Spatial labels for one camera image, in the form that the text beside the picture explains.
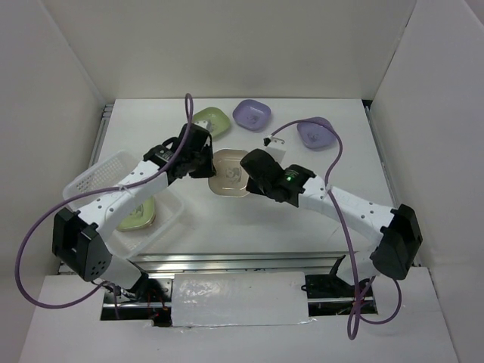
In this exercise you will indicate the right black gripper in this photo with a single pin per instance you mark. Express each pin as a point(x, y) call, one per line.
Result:
point(253, 188)

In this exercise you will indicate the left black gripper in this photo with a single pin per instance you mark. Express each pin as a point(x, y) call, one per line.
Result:
point(208, 171)

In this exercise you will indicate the cream plate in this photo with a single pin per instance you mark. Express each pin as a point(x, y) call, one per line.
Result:
point(230, 179)

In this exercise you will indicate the green plate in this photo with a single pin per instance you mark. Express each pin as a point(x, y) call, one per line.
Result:
point(141, 217)
point(220, 121)

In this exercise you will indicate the white plastic bin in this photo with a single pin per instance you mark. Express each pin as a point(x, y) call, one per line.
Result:
point(110, 172)

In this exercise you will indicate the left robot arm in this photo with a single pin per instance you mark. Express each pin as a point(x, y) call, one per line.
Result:
point(81, 238)

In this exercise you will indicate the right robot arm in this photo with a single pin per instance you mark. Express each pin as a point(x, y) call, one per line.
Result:
point(394, 234)

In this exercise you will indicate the purple plate back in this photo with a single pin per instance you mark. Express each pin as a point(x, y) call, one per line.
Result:
point(252, 115)

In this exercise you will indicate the purple plate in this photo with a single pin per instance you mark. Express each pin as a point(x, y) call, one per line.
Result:
point(316, 133)
point(252, 115)

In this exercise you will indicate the purple plate right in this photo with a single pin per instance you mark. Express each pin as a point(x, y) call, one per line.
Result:
point(316, 133)

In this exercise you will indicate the white cover panel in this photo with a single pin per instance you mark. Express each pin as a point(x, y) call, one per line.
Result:
point(239, 299)

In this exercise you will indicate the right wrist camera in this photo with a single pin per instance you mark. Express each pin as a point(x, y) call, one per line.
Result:
point(275, 147)

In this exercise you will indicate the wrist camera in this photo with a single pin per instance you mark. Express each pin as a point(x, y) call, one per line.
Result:
point(204, 124)
point(275, 147)

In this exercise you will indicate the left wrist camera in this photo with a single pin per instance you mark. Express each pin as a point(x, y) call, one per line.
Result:
point(204, 124)

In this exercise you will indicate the aluminium rail frame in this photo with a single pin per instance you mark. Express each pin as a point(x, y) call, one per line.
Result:
point(254, 231)

